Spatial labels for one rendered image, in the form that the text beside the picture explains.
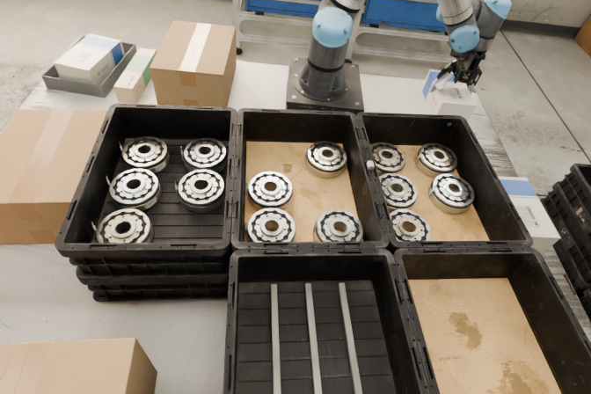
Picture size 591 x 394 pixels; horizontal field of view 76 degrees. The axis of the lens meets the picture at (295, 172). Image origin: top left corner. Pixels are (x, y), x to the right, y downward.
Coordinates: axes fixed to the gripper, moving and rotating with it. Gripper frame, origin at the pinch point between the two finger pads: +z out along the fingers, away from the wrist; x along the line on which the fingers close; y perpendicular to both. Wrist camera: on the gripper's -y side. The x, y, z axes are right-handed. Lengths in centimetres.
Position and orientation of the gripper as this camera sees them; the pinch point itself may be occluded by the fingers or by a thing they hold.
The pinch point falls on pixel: (448, 92)
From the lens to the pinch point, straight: 150.8
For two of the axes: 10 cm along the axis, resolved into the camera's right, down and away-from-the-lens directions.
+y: -0.2, 7.5, -6.6
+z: -1.0, 6.6, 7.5
